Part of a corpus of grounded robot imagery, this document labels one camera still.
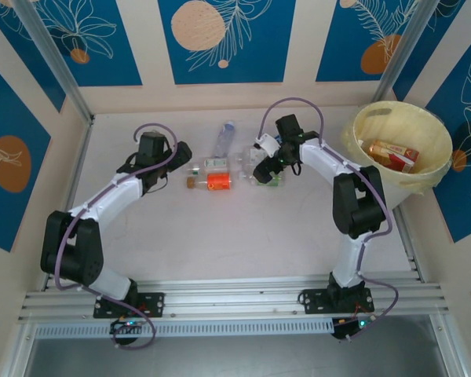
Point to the tiny clear bottle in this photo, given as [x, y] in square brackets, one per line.
[193, 169]

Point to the white green label bottle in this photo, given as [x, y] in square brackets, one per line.
[216, 163]

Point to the orange label bottle brown cap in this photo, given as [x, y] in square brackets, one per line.
[216, 181]

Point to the clear bottle blue cap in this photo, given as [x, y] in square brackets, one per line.
[224, 137]

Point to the red and gold carton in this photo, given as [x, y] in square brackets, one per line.
[404, 152]

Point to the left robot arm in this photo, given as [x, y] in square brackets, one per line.
[102, 204]

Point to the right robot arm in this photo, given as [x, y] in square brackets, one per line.
[353, 204]

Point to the cream plastic bin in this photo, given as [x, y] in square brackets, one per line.
[408, 118]

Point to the grey metal sheet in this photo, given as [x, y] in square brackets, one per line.
[235, 357]

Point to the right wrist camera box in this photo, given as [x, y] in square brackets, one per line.
[267, 144]

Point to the aluminium mounting rail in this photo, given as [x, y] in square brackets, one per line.
[235, 294]

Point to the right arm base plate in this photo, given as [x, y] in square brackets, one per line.
[310, 300]

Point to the aluminium frame post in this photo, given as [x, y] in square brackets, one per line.
[51, 55]
[404, 47]

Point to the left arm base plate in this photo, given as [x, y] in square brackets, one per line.
[153, 304]

